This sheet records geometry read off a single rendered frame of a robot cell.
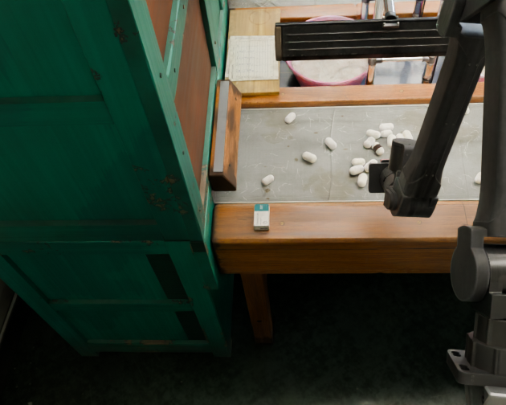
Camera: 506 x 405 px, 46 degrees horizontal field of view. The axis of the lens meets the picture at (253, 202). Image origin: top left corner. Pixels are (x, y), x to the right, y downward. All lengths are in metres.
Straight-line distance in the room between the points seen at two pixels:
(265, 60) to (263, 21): 0.16
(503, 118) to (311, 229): 0.66
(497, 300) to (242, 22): 1.24
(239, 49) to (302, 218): 0.57
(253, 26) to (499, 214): 1.15
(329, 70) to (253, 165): 0.39
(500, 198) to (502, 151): 0.06
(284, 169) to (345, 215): 0.21
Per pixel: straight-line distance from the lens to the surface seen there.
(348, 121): 1.59
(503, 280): 0.81
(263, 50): 1.72
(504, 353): 0.81
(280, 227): 1.38
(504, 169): 0.82
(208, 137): 1.41
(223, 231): 1.38
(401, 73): 1.81
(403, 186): 1.09
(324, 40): 1.29
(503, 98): 0.83
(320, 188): 1.46
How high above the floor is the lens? 1.97
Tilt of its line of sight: 58 degrees down
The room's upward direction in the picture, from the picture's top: 8 degrees counter-clockwise
